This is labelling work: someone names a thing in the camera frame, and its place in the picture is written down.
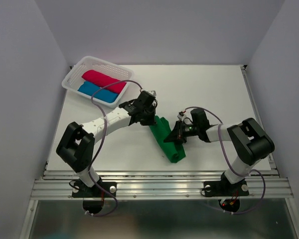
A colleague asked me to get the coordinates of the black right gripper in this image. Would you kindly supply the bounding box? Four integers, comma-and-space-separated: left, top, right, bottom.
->
163, 119, 199, 144

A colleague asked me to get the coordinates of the green t shirt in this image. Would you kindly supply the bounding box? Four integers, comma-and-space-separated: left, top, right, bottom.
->
149, 115, 187, 164

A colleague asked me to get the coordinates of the white perforated plastic basket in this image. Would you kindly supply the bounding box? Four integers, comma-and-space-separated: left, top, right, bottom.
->
61, 56, 134, 108

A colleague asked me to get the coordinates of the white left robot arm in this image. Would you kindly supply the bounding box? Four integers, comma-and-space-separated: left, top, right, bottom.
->
56, 90, 157, 196

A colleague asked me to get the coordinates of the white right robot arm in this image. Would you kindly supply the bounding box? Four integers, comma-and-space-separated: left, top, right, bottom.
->
164, 107, 275, 197

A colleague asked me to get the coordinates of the rolled red t shirt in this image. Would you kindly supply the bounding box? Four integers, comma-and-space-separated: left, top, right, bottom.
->
82, 70, 127, 94

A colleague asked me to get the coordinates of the rolled blue t shirt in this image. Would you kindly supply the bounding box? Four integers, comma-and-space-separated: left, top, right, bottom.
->
77, 81, 119, 103

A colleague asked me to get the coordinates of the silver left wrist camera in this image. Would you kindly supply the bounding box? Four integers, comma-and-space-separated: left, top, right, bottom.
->
149, 91, 156, 97

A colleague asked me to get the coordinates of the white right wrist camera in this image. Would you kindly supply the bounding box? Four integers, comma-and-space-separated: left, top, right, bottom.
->
177, 111, 186, 121

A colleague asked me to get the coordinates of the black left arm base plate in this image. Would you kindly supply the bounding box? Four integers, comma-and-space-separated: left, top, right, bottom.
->
69, 179, 117, 198

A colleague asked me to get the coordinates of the aluminium frame rail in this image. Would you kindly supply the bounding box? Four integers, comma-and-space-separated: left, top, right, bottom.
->
30, 170, 294, 201

